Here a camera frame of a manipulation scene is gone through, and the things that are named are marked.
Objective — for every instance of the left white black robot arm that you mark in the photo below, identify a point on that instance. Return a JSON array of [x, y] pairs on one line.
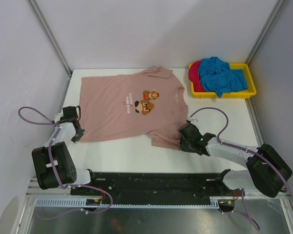
[[53, 163]]

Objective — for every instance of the left aluminium corner post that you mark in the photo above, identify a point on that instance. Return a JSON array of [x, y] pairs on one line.
[[33, 5]]

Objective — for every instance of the grey slotted cable duct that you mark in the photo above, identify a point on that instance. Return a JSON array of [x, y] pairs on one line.
[[83, 202]]

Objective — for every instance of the blue t shirt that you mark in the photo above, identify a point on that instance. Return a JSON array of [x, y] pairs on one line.
[[217, 76]]

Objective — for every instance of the red t shirt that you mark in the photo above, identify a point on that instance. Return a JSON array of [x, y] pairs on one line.
[[194, 77]]

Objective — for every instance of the yellow plastic bin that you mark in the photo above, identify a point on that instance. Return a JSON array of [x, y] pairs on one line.
[[245, 94]]

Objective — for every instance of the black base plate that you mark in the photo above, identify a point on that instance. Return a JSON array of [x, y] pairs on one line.
[[209, 184]]

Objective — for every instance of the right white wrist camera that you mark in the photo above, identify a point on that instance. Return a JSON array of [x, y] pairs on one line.
[[192, 121]]

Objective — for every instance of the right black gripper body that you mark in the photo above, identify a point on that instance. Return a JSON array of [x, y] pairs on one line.
[[185, 146]]

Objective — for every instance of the aluminium corner post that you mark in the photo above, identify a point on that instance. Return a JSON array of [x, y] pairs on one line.
[[272, 18], [33, 5]]

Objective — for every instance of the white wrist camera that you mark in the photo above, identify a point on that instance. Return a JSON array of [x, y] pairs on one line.
[[192, 121], [57, 117]]

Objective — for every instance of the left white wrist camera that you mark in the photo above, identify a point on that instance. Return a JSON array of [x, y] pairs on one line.
[[57, 117]]

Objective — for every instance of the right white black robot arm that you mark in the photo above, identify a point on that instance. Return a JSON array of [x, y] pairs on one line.
[[264, 169]]

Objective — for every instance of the right aluminium corner post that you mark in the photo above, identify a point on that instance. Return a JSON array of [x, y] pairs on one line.
[[272, 18]]

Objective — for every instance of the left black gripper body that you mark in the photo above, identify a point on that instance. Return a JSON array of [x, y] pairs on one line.
[[78, 135]]

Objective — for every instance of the pink t shirt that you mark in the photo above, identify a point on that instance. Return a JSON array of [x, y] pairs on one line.
[[150, 102]]

